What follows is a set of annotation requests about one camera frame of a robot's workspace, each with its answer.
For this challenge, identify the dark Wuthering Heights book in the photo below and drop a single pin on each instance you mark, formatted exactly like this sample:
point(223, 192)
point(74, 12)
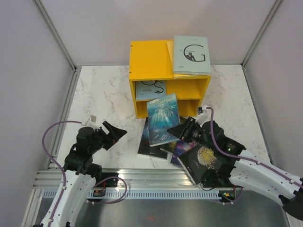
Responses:
point(145, 148)

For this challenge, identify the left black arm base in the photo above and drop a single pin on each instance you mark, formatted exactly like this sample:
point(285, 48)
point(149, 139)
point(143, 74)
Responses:
point(106, 178)

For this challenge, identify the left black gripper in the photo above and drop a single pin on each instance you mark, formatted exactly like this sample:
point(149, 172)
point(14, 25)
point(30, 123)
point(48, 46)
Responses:
point(112, 137)

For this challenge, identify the green forest cover book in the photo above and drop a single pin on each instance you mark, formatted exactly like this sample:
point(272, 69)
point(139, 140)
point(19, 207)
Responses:
point(168, 147)

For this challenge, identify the light blue O S book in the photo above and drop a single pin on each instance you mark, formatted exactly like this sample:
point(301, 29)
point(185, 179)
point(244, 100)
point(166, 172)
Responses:
point(150, 89)

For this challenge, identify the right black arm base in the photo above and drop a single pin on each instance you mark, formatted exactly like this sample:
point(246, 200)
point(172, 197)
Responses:
point(217, 178)

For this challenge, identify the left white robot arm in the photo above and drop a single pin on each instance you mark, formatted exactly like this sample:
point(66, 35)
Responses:
point(79, 174)

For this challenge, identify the slotted white cable duct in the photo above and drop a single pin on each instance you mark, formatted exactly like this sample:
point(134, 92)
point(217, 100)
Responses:
point(156, 194)

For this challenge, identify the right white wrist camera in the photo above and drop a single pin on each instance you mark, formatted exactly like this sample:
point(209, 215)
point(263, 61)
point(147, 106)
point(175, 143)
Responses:
point(203, 114)

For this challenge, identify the grey G book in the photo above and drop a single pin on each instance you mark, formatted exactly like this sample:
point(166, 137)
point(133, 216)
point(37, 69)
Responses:
point(191, 55)

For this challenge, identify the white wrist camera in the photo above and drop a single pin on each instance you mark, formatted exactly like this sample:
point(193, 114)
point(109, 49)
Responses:
point(91, 120)
point(203, 114)

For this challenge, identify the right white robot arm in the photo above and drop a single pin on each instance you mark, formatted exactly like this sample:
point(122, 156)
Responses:
point(253, 173)

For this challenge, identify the yellow wooden shelf box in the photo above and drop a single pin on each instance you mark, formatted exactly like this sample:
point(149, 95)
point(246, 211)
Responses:
point(150, 61)

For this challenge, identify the teal Jules Verne book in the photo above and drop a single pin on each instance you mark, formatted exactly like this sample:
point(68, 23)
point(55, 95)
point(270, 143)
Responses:
point(162, 115)

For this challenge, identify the black Moon and Sixpence book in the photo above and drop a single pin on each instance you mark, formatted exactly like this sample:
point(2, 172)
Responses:
point(200, 163)

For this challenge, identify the purple Robinson Crusoe book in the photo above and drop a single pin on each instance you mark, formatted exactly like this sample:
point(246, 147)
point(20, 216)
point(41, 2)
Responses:
point(181, 148)

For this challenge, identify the yellow L book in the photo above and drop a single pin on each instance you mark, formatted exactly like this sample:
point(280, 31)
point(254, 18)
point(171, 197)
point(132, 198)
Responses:
point(170, 47)

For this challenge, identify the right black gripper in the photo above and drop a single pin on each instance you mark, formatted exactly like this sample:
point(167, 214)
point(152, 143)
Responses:
point(182, 131)

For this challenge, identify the aluminium front rail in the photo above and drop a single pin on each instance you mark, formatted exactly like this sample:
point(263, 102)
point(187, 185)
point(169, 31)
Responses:
point(135, 178)

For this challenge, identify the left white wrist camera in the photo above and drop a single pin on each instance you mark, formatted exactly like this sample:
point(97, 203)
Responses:
point(91, 120)

